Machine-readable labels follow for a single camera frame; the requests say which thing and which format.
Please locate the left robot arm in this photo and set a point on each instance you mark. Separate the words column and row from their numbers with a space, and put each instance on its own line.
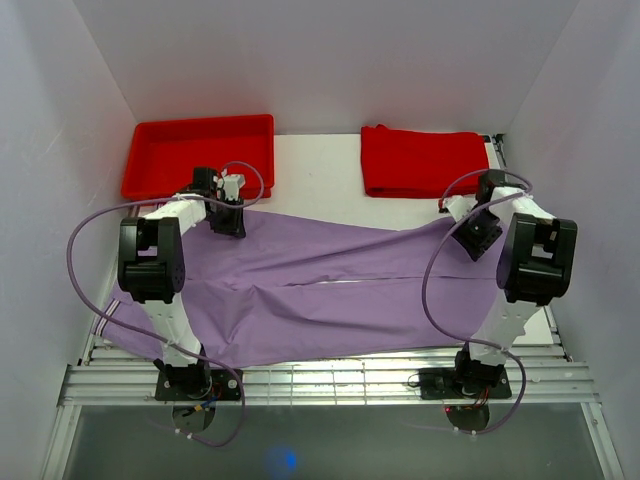
column 151, row 268

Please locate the red plastic tray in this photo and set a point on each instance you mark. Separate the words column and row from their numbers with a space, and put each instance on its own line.
column 163, row 154

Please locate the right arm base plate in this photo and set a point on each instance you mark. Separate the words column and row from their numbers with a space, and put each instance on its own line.
column 442, row 384

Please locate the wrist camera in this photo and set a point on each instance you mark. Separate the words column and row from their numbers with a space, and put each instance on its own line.
column 228, row 187
column 456, row 206

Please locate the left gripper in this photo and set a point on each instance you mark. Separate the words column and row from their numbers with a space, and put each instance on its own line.
column 234, row 227

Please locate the purple trousers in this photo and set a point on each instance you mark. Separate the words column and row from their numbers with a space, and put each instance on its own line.
column 297, row 289

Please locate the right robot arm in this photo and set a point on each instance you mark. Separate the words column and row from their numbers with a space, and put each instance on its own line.
column 534, row 267

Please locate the aluminium frame rail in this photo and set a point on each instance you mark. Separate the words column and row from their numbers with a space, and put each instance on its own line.
column 112, row 377

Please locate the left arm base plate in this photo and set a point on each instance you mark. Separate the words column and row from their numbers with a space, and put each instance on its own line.
column 198, row 388

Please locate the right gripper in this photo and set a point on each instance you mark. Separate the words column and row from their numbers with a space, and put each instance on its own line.
column 475, row 245

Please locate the folded red trousers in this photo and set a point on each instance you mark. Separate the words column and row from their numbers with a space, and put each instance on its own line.
column 415, row 165

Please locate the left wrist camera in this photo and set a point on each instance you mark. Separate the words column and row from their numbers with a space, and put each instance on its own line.
column 228, row 187

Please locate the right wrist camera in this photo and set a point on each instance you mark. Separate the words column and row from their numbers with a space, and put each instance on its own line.
column 456, row 206

